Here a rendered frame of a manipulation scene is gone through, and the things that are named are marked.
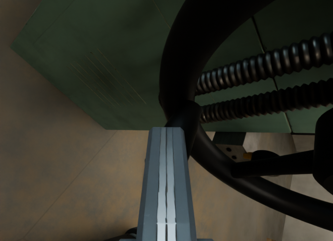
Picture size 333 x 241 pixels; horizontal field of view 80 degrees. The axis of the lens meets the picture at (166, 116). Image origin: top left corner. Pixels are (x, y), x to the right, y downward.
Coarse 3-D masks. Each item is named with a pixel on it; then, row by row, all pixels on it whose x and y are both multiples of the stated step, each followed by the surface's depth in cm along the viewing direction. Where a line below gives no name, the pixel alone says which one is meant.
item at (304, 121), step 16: (288, 0) 23; (304, 0) 22; (320, 0) 22; (256, 16) 26; (272, 16) 25; (288, 16) 24; (304, 16) 23; (320, 16) 23; (272, 32) 26; (288, 32) 25; (304, 32) 25; (320, 32) 24; (272, 48) 28; (288, 80) 31; (304, 80) 30; (288, 112) 36; (304, 112) 34; (320, 112) 33; (304, 128) 37
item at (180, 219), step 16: (176, 128) 10; (176, 144) 9; (176, 160) 8; (176, 176) 8; (176, 192) 7; (176, 208) 6; (192, 208) 7; (176, 224) 6; (192, 224) 6; (176, 240) 6; (192, 240) 6; (208, 240) 6
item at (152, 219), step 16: (160, 128) 10; (160, 144) 9; (160, 160) 8; (144, 176) 8; (160, 176) 8; (144, 192) 7; (160, 192) 7; (144, 208) 6; (160, 208) 6; (144, 224) 6; (160, 224) 6; (128, 240) 6; (144, 240) 6; (160, 240) 6
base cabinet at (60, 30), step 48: (48, 0) 40; (96, 0) 34; (144, 0) 30; (48, 48) 54; (96, 48) 45; (144, 48) 38; (240, 48) 30; (96, 96) 64; (144, 96) 52; (240, 96) 38
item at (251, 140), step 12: (216, 132) 51; (228, 132) 49; (240, 132) 47; (252, 132) 48; (216, 144) 49; (228, 144) 46; (240, 144) 44; (252, 144) 48; (228, 156) 51; (240, 156) 48
